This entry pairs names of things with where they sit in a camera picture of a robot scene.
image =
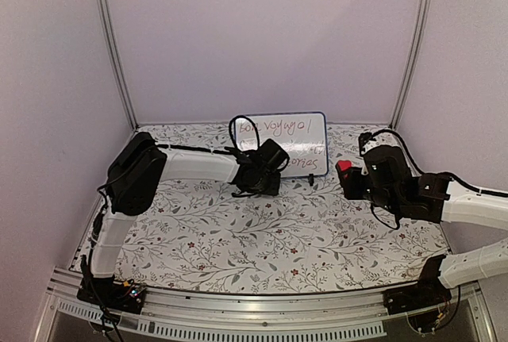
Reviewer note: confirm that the aluminium corner post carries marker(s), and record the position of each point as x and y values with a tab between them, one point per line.
115	62
417	38

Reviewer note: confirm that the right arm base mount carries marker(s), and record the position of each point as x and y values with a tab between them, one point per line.
427	291

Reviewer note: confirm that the blue framed whiteboard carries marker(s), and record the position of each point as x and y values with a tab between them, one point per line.
302	135

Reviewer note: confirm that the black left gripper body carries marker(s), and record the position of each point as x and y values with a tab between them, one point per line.
265	186

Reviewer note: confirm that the aluminium front rail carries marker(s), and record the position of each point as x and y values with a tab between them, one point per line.
179	315

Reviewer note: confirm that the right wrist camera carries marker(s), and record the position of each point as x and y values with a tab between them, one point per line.
368	141

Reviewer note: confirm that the right aluminium corner post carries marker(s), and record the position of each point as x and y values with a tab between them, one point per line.
417	38

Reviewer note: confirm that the floral patterned table mat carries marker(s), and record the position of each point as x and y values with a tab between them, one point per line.
307	239

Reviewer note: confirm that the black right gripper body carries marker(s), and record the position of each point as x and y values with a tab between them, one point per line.
379	197

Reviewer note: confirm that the left aluminium corner post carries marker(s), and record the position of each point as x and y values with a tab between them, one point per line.
115	62

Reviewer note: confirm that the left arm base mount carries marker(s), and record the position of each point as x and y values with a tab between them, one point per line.
125	296

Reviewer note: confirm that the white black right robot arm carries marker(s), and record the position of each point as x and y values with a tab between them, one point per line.
440	197

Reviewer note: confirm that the red whiteboard eraser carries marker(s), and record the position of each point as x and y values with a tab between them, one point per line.
343	165

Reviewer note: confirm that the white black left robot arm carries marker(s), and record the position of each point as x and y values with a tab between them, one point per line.
135	175

